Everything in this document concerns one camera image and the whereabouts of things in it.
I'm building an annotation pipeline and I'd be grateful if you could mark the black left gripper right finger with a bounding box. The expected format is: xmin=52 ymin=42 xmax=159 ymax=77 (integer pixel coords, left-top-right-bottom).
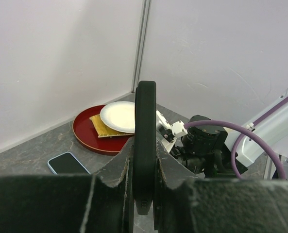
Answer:
xmin=153 ymin=142 xmax=288 ymax=233

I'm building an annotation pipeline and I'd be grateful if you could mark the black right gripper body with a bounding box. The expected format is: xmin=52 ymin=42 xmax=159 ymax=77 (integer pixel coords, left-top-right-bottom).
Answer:
xmin=170 ymin=126 xmax=236 ymax=178

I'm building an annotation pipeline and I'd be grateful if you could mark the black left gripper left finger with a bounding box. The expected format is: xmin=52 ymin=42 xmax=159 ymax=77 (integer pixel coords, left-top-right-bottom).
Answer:
xmin=0 ymin=139 xmax=134 ymax=233

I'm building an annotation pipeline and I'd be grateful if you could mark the blue-cased smartphone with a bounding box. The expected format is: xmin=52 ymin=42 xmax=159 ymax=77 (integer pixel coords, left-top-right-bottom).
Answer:
xmin=47 ymin=152 xmax=90 ymax=175

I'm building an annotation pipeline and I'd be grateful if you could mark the black smartphone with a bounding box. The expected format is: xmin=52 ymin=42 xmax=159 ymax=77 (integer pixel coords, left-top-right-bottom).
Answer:
xmin=133 ymin=81 xmax=156 ymax=215

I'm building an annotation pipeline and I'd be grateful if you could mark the yellow sponge cloth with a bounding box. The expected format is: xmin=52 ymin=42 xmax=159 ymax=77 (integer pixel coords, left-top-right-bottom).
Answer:
xmin=89 ymin=114 xmax=134 ymax=138

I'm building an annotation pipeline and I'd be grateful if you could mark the round red tray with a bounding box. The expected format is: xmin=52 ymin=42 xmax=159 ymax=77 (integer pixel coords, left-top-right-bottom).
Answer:
xmin=72 ymin=105 xmax=133 ymax=156

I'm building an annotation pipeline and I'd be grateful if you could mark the white paper plate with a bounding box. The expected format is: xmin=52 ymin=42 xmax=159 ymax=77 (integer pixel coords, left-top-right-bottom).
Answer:
xmin=100 ymin=101 xmax=135 ymax=133

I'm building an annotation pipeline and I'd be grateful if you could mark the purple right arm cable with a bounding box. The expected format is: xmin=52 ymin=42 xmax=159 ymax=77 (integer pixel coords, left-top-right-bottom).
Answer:
xmin=184 ymin=93 xmax=288 ymax=180

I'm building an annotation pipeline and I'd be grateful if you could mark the aluminium corner post right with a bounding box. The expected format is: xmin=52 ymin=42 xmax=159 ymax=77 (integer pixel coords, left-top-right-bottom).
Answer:
xmin=131 ymin=0 xmax=151 ymax=93

